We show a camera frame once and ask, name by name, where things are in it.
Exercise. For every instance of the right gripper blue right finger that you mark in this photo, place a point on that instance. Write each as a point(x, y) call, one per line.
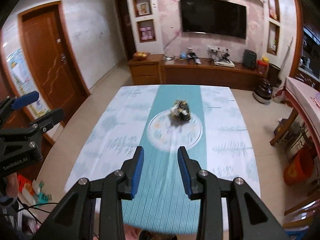
point(191, 172)

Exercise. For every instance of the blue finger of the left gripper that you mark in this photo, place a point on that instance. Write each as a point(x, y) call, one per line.
point(11, 104)
point(46, 122)

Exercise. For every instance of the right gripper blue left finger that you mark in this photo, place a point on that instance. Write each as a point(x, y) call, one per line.
point(132, 169)

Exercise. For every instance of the dark wrapper pile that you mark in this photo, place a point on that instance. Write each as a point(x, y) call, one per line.
point(181, 111)

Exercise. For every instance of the person left hand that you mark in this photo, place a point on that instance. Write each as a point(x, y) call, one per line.
point(12, 185)

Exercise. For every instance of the brown wooden door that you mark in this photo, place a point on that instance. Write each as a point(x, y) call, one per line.
point(50, 58)

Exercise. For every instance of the leaf pattern teal tablecloth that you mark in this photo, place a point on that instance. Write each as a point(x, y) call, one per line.
point(216, 137)

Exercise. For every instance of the pink trouser legs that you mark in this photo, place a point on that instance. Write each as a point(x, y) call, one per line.
point(132, 233)

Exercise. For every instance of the wooden tv cabinet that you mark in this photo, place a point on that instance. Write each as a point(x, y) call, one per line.
point(155, 70)

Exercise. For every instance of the red plastic bucket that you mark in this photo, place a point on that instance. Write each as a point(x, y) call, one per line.
point(300, 169)

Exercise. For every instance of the fruit bowl on cabinet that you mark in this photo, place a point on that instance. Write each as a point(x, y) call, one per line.
point(140, 56)

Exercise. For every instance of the black rice cooker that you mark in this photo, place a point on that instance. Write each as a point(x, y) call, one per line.
point(263, 92)

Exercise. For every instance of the white flat set-top box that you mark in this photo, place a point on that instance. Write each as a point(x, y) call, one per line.
point(229, 64)

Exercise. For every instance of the red plastic basket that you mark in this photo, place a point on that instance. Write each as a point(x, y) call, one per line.
point(262, 67)

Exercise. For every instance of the dark grey air fryer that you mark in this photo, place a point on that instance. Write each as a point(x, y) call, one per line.
point(249, 59)

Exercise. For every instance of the pink cloth side table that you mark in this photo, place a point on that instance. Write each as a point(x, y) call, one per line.
point(303, 100)

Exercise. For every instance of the black wall television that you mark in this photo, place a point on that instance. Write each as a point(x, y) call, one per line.
point(214, 17)

